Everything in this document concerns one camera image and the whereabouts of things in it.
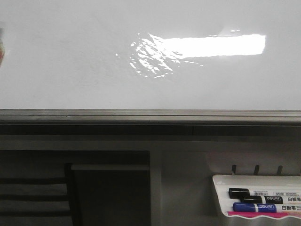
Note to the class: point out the blue deli whiteboard marker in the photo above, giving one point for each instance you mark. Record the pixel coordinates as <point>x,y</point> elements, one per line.
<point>269,208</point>

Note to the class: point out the black capped whiteboard marker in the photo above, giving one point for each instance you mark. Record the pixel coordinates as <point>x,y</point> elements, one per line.
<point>236,193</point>

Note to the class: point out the black striped chair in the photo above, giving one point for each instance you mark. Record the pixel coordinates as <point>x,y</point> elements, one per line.
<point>73,211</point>

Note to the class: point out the white whiteboard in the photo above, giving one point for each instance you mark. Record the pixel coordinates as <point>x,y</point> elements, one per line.
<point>207,56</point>

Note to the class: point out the white marker tray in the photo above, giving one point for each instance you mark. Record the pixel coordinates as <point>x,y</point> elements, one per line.
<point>278,184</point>

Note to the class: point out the black deli whiteboard marker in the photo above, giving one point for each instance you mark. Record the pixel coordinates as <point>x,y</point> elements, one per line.
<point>272,199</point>

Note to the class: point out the dark metal hook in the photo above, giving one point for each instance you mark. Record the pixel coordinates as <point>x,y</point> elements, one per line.
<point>233,169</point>
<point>279,170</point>
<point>256,170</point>

